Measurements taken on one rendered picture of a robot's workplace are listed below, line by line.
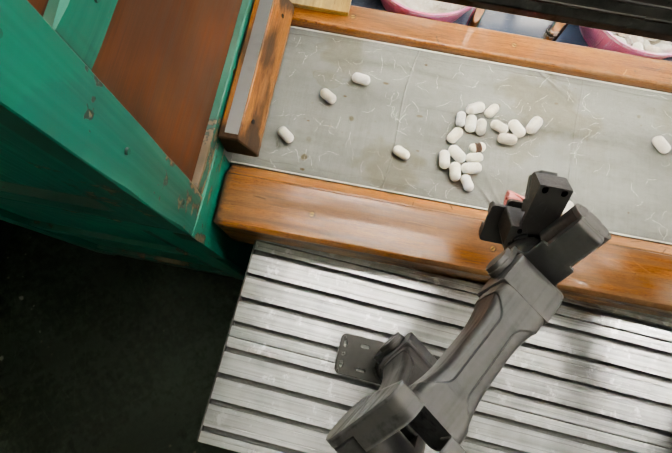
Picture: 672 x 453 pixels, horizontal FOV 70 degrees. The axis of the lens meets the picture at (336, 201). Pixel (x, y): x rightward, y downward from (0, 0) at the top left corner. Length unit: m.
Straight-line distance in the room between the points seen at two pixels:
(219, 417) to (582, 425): 0.63
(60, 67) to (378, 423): 0.40
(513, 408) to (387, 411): 0.53
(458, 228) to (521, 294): 0.29
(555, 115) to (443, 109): 0.21
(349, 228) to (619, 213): 0.49
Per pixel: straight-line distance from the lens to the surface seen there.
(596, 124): 1.04
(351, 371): 0.89
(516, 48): 1.02
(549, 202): 0.68
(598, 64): 1.07
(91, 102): 0.46
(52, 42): 0.41
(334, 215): 0.83
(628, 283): 0.96
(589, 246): 0.64
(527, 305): 0.59
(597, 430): 1.04
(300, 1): 1.00
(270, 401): 0.91
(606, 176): 1.01
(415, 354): 0.74
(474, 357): 0.52
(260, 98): 0.84
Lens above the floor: 1.57
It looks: 75 degrees down
